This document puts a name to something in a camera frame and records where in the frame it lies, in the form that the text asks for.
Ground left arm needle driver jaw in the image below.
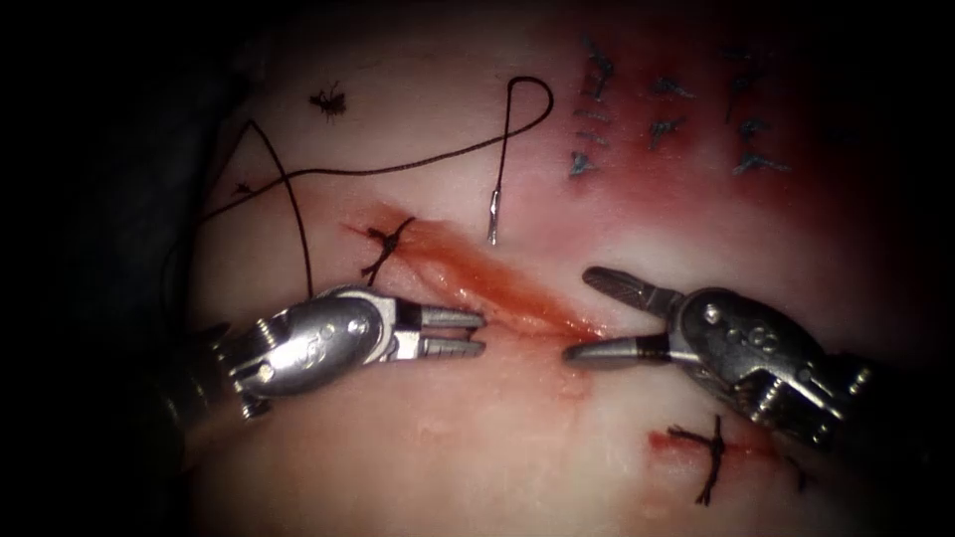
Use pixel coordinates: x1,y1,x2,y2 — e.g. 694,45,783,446
391,331,487,363
397,301,487,332

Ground blue stitching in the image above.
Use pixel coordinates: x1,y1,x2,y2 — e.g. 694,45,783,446
647,74,696,152
718,44,792,178
569,37,618,180

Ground right arm needle driver jaw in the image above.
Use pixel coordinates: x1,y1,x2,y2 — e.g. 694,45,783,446
562,333,700,368
581,266,684,320

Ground tissue pad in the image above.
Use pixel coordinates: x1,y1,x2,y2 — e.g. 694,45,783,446
182,3,945,537

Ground left arm needle driver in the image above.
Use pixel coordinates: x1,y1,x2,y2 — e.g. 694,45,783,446
222,286,425,421

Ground black thread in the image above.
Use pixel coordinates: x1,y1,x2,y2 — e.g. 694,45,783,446
160,74,557,301

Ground right arm needle driver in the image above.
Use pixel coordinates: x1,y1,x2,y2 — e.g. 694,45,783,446
666,286,875,450

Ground curved steel needle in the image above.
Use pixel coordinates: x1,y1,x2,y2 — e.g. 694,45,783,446
485,186,503,248

